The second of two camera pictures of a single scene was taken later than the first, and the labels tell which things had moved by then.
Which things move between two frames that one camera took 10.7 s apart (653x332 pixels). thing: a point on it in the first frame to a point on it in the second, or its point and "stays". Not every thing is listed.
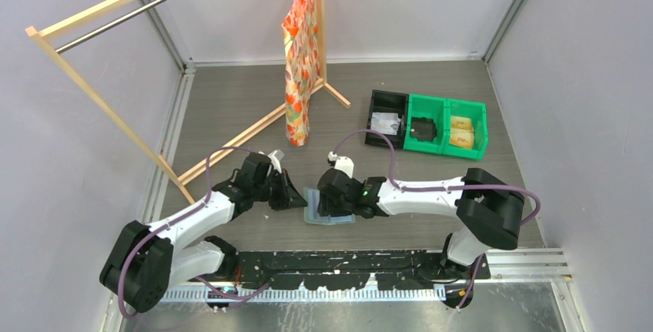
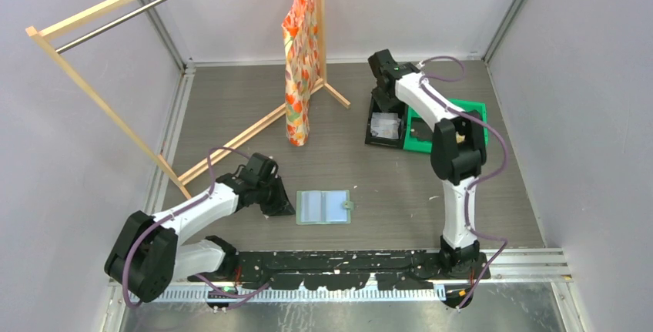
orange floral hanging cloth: x=301 y=38 stays
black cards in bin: x=423 y=129 stays
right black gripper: x=326 y=207 to x=383 y=104
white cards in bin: x=386 y=123 stays
